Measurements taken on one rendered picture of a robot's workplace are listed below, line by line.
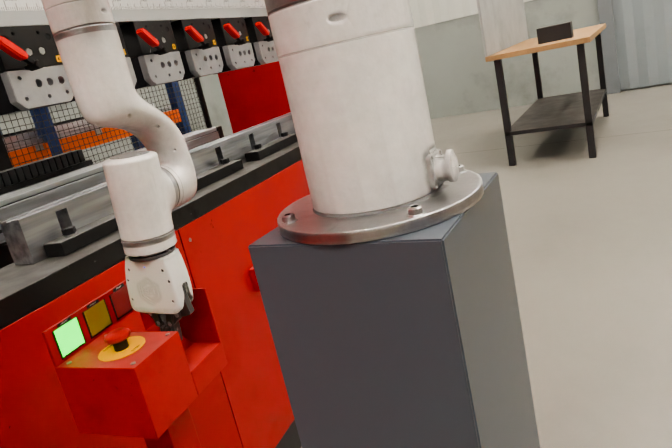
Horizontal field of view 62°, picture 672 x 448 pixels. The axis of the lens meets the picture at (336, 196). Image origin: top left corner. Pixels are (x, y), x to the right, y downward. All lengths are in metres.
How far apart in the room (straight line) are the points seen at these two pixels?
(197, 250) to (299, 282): 0.99
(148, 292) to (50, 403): 0.31
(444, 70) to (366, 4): 7.77
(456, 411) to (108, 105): 0.66
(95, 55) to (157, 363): 0.46
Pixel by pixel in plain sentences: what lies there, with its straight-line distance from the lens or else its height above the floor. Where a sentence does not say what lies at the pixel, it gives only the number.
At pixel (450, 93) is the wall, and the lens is 8.23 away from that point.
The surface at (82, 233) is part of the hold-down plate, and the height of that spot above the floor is 0.90.
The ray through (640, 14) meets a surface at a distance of 7.76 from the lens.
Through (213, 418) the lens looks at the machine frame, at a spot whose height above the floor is 0.35.
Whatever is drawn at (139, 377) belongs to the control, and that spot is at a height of 0.76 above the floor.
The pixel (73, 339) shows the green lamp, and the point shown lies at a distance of 1.01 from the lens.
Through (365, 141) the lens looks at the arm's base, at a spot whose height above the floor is 1.07.
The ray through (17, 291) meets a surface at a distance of 1.13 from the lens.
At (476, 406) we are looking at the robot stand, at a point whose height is 0.86.
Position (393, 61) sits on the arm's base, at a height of 1.13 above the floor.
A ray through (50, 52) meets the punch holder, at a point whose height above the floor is 1.28.
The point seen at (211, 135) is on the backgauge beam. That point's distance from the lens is 2.21.
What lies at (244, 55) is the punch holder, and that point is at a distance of 1.98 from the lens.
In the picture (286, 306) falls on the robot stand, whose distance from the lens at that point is 0.50.
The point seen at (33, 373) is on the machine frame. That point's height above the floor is 0.73.
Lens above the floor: 1.14
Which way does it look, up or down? 13 degrees down
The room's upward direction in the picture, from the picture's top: 13 degrees counter-clockwise
